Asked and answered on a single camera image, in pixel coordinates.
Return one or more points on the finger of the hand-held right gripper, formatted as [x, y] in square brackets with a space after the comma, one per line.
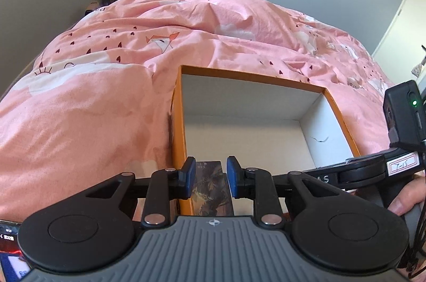
[321, 178]

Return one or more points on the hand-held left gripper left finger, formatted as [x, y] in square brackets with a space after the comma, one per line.
[189, 177]

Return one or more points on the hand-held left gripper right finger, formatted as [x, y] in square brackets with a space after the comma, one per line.
[233, 179]

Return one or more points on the dark picture card pack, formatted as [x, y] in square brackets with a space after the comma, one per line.
[209, 190]

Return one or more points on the orange cardboard box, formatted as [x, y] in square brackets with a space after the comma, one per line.
[233, 95]

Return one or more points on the person's right hand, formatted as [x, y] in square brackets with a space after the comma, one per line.
[407, 202]

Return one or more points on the white door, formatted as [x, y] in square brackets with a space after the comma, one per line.
[404, 12]

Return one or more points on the pink printed blanket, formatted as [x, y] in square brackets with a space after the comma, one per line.
[100, 102]

